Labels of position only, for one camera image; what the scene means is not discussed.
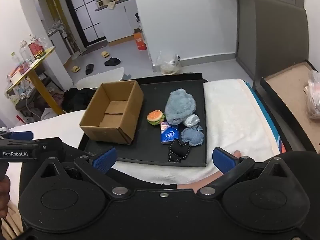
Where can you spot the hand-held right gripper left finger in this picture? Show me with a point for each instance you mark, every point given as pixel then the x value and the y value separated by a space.
pixel 105 160

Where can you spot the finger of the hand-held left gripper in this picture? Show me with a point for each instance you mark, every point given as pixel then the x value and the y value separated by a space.
pixel 21 135

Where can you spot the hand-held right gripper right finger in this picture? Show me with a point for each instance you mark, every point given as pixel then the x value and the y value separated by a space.
pixel 222 160

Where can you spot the brown cardboard box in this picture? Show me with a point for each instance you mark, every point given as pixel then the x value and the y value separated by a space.
pixel 112 135

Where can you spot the small denim blue cloth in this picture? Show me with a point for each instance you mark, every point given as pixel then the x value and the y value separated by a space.
pixel 192 136

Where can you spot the black beaded cushion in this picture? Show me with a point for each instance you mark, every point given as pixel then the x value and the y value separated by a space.
pixel 179 151

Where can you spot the black tray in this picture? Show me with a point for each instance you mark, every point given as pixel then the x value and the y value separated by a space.
pixel 150 150

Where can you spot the silver pouch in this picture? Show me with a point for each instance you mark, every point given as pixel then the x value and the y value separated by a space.
pixel 191 120

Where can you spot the blue tissue packet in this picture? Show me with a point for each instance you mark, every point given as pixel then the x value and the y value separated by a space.
pixel 169 134

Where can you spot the burger plush toy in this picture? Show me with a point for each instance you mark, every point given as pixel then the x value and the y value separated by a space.
pixel 155 117

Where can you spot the fluffy blue plush cloth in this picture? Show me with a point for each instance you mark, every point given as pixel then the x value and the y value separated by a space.
pixel 178 105

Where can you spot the person's left hand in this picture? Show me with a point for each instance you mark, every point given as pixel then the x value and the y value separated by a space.
pixel 4 197

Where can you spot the white blanket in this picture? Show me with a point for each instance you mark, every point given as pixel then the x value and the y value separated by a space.
pixel 230 120

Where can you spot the yellow table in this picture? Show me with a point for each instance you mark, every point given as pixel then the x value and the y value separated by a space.
pixel 37 80

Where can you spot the blue striped sheet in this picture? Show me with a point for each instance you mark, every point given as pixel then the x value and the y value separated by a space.
pixel 271 127

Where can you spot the black clothes pile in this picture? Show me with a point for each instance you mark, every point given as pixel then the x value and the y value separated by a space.
pixel 78 100

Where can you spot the white floor mat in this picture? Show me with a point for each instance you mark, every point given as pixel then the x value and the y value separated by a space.
pixel 102 77

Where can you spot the clear glass bottle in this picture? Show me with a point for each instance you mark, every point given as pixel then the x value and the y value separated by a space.
pixel 25 52

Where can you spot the yellow slipper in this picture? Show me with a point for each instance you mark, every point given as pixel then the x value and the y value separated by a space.
pixel 105 54
pixel 75 69

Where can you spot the red box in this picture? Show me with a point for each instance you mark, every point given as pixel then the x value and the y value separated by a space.
pixel 37 50

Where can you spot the black slipper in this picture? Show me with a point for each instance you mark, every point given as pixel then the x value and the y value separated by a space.
pixel 112 62
pixel 89 69

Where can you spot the clear plastic bag with bowl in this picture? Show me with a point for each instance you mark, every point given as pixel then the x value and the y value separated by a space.
pixel 168 65

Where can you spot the white plastic bag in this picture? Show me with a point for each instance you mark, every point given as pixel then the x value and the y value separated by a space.
pixel 313 97

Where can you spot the orange carton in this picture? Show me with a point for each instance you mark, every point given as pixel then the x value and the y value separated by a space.
pixel 140 41

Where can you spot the grey padded panel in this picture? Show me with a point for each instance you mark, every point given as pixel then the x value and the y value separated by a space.
pixel 272 37

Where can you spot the black framed sliding door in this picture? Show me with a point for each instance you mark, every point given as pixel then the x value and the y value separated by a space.
pixel 85 12

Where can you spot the white kitchen counter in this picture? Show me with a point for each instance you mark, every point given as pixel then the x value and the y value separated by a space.
pixel 117 22

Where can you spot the brown board black frame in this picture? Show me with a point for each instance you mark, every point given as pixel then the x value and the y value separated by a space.
pixel 285 87

